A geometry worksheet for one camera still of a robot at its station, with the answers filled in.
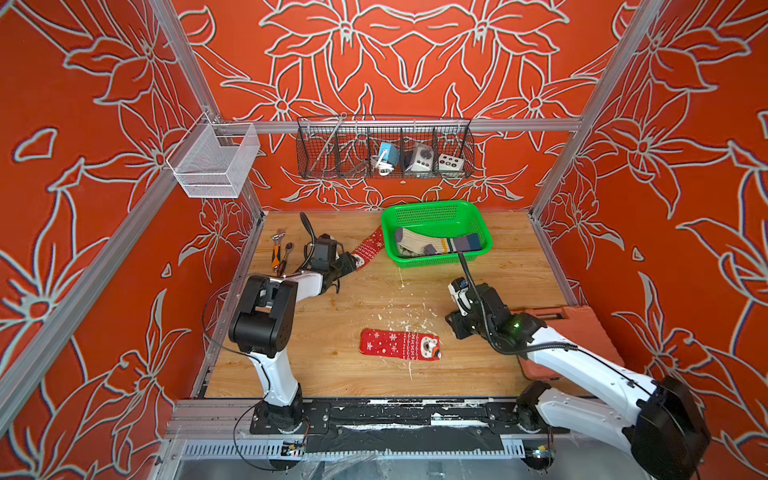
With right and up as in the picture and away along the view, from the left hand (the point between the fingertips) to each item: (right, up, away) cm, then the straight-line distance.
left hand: (351, 258), depth 100 cm
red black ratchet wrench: (-24, +4, +7) cm, 25 cm away
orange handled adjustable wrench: (-28, +2, +7) cm, 29 cm away
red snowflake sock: (+6, +3, +7) cm, 10 cm away
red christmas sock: (+16, -24, -15) cm, 32 cm away
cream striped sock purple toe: (+21, +5, +4) cm, 21 cm away
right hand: (+28, -15, -18) cm, 37 cm away
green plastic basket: (+31, +9, +14) cm, 35 cm away
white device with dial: (+23, +32, -9) cm, 40 cm away
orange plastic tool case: (+65, -18, -16) cm, 70 cm away
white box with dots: (+32, +31, -6) cm, 45 cm away
